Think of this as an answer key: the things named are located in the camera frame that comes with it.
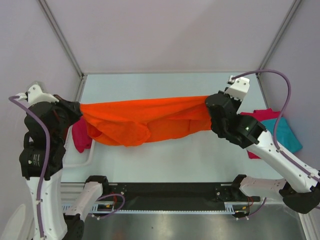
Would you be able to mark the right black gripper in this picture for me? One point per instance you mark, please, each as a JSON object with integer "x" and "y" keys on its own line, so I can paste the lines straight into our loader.
{"x": 237, "y": 102}

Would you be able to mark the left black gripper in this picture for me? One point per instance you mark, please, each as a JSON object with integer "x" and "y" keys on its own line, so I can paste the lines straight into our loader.
{"x": 74, "y": 107}

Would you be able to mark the orange t-shirt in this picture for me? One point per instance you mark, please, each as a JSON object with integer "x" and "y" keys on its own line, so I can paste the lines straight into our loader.
{"x": 132, "y": 123}

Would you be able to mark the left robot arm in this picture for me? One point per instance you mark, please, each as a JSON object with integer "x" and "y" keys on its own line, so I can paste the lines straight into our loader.
{"x": 41, "y": 161}

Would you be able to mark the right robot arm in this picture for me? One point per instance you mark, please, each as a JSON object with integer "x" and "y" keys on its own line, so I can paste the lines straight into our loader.
{"x": 299, "y": 187}

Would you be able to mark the crimson t-shirt in basket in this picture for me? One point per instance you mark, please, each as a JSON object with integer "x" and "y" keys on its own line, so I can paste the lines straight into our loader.
{"x": 82, "y": 141}

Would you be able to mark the folded crimson t-shirt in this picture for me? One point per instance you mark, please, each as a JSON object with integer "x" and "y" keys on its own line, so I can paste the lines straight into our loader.
{"x": 267, "y": 117}

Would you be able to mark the white plastic basket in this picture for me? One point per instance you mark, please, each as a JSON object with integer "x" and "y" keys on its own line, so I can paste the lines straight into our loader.
{"x": 73, "y": 158}

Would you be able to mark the folded teal t-shirt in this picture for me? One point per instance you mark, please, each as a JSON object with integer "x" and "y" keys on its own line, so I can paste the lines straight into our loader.
{"x": 284, "y": 134}

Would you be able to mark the aluminium frame rail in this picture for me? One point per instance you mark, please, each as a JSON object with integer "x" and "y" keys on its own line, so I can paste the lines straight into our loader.
{"x": 213, "y": 191}

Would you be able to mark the white cable duct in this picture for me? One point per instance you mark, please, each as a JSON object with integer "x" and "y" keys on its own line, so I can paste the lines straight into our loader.
{"x": 104, "y": 209}

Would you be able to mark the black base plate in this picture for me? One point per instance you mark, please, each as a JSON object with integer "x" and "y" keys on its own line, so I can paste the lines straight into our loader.
{"x": 197, "y": 203}

